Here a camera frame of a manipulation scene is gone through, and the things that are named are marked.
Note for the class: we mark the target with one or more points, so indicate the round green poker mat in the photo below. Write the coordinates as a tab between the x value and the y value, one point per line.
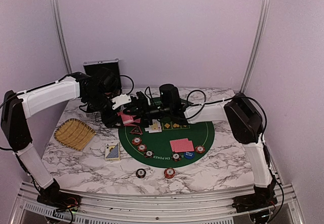
201	134

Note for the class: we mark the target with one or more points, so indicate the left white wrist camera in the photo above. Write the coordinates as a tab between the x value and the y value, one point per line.
120	100

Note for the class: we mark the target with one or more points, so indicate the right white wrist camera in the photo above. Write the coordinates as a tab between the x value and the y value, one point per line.
148	98

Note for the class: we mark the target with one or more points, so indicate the woven bamboo tray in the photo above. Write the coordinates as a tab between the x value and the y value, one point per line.
74	134

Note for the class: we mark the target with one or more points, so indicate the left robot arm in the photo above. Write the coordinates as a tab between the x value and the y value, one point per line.
18	107

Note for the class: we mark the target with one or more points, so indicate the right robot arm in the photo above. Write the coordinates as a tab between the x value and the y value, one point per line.
246	123

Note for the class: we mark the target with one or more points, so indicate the triangular all-in button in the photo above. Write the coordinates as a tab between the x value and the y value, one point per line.
136	131

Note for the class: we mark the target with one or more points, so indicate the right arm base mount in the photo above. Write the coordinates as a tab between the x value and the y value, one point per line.
253	202

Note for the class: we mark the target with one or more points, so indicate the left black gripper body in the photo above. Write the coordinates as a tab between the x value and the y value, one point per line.
104	114

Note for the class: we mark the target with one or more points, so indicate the left aluminium frame post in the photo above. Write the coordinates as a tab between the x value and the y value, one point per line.
60	35

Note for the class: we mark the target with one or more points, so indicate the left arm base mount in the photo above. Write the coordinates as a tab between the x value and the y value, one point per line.
60	200

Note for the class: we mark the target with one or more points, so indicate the right aluminium frame post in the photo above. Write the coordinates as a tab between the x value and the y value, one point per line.
264	10

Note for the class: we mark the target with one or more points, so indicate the playing card box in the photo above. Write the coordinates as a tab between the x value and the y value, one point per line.
112	151

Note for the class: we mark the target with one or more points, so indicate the aluminium frame post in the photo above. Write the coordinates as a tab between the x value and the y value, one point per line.
264	10
60	35

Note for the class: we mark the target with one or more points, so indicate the blue small blind button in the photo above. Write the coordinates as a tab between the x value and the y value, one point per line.
189	155

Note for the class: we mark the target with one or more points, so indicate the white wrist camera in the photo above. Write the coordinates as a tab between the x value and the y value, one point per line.
120	100
148	98

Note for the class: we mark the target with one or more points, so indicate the red poker chip stack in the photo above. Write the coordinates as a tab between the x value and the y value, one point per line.
169	173

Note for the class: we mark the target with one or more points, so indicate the aluminium poker case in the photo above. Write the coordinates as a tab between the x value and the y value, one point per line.
106	71

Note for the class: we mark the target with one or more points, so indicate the black poker chip stack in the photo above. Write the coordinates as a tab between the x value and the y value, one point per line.
140	173

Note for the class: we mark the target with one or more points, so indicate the red-backed card deck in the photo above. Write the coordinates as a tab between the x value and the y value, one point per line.
126	119

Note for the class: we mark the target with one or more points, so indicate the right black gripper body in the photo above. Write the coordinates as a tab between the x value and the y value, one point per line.
154	113

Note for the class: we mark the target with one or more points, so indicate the front aluminium rail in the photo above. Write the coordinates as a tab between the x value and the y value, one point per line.
204	207

